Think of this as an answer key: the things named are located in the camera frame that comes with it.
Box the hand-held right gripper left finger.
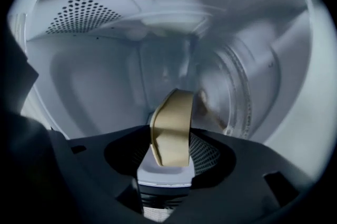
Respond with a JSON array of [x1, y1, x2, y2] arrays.
[[47, 124, 153, 224]]

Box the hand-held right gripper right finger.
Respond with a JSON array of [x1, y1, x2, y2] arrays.
[[188, 127, 318, 224]]

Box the yellow plastic tray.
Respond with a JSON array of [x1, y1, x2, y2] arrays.
[[149, 88, 195, 167]]

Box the white microwave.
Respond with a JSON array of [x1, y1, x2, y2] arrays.
[[7, 0, 333, 194]]

